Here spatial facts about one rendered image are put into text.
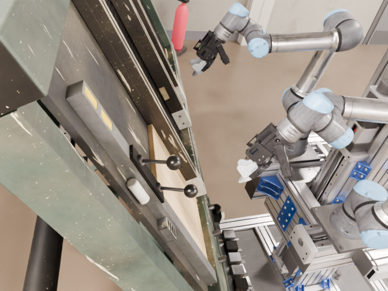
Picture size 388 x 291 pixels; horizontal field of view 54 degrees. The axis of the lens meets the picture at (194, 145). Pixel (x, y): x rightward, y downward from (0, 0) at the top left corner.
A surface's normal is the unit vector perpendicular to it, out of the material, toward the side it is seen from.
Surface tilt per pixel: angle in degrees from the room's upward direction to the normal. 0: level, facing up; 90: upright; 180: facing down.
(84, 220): 90
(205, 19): 90
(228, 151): 0
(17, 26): 60
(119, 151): 90
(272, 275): 0
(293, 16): 90
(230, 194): 0
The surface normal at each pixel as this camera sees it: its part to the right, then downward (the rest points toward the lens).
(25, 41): 0.93, -0.34
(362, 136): 0.29, 0.66
